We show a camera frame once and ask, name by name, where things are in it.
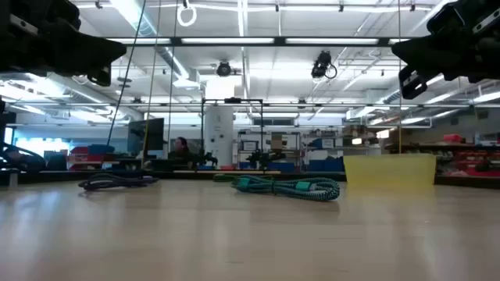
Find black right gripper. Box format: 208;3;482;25
391;0;500;100

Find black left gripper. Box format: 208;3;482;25
0;0;127;87

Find purple braided USB-C cable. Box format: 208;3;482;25
77;173;160;192

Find teal black braided USB-C cable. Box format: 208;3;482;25
230;174;341;203

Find black overhead beam with lights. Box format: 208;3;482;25
105;36;415;48

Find black monitor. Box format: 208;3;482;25
127;117;166;155

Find red storage boxes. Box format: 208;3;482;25
68;144;116;171

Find shelf with red bins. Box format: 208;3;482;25
384;132;500;179

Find yellow plastic bin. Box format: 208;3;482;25
343;153;438;187

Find person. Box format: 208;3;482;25
168;136;193;160

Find blue storage bins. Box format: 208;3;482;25
308;155;345;173

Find white building column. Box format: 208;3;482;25
203;105;234;168

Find black hanging cable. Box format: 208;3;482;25
105;0;148;148

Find white hanging ring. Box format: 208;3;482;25
176;2;198;28

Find black hanging camera with cable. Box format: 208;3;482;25
310;50;338;80

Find round black ceiling camera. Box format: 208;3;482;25
216;60;234;78

